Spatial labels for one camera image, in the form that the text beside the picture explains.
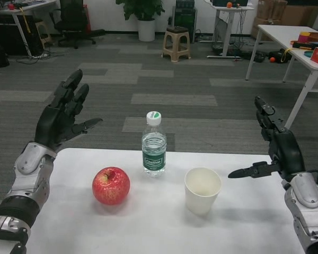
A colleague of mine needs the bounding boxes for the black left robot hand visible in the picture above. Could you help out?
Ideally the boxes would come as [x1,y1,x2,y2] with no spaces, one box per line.
[34,69,103,154]

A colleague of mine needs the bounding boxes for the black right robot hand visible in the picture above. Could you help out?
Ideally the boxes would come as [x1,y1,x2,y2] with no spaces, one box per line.
[227,96,307,183]

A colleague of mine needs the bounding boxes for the red apple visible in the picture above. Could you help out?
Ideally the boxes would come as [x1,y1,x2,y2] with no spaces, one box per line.
[92,166,131,206]

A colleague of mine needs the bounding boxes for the plain beige plastic stool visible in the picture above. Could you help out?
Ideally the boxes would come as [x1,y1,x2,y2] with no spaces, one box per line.
[34,21,54,48]

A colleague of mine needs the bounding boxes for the black cabinet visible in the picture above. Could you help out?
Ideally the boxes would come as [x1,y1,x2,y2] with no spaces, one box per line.
[0,15,45,56]

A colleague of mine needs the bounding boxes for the white paper cup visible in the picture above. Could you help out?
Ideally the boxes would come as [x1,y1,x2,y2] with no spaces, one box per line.
[184,167,223,215]

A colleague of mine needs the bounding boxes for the black yellow tool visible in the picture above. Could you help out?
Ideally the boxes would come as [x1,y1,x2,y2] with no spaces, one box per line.
[292,41,315,50]

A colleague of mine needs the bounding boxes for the clear water bottle green label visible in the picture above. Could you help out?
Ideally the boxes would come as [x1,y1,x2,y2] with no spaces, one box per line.
[141,111,167,178]

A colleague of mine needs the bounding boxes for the black mesh office chair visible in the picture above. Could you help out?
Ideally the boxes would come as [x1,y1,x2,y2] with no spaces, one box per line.
[51,0,106,50]

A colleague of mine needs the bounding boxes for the red panel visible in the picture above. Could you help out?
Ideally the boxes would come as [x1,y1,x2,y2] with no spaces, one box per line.
[83,5,92,32]

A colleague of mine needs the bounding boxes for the white desk with monitor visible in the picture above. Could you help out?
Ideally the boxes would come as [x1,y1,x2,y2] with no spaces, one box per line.
[0,0,58,58]

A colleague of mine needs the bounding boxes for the large white table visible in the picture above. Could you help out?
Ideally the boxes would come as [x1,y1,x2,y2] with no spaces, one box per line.
[245,24,318,129]

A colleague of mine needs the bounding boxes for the green plant in white pot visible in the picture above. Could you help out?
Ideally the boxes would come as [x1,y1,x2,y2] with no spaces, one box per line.
[116,0,165,42]

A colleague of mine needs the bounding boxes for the white standing desk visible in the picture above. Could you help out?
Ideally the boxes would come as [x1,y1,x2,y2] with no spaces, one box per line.
[202,0,255,58]

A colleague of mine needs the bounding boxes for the large brown cardboard box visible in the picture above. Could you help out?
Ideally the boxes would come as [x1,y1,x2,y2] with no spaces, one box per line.
[278,0,318,27]

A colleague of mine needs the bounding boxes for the small brown cardboard box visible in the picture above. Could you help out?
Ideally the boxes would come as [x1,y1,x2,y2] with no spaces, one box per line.
[250,0,286,40]

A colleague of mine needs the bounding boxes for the beige plastic stool brown seat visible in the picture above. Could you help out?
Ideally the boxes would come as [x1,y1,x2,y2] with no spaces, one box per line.
[161,25,191,63]

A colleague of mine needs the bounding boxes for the black equipment boxes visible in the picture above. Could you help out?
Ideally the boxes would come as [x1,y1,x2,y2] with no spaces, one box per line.
[211,0,249,7]

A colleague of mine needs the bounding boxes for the black green computer tower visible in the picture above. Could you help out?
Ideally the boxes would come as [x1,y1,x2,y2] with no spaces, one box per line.
[173,6,198,44]

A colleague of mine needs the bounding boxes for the black device with yellow strap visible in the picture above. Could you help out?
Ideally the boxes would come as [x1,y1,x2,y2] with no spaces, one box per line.
[267,48,291,64]

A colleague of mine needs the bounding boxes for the yellow hanging strap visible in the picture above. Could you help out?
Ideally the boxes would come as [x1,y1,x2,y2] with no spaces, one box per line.
[20,7,31,34]

